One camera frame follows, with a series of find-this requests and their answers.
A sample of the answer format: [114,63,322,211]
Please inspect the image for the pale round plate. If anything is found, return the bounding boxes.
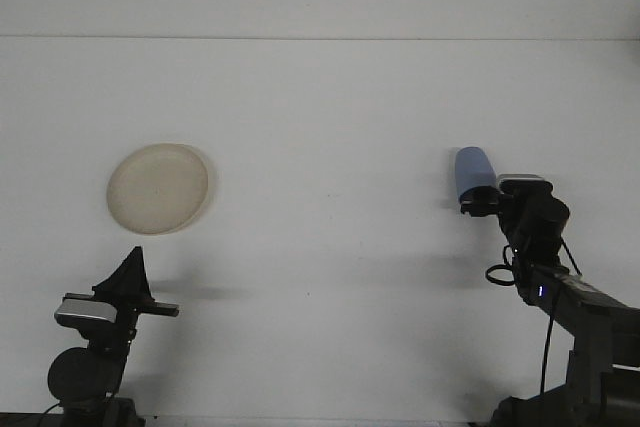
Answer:
[106,142,220,237]

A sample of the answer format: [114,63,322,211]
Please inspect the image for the pale blue cup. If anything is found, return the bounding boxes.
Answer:
[453,146,498,206]

